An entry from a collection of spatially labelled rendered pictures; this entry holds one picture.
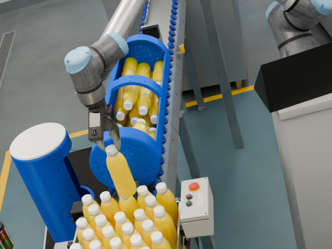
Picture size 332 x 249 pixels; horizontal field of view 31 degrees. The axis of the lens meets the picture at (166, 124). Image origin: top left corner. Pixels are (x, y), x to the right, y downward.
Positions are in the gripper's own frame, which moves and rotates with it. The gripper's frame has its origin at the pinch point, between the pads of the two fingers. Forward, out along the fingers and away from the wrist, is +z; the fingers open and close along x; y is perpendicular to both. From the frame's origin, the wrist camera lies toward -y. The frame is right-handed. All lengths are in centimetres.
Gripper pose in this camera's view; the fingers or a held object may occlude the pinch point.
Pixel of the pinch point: (111, 149)
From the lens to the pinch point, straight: 207.0
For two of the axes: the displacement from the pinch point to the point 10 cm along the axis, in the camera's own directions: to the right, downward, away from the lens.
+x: -9.7, 1.8, 1.9
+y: 0.5, -5.8, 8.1
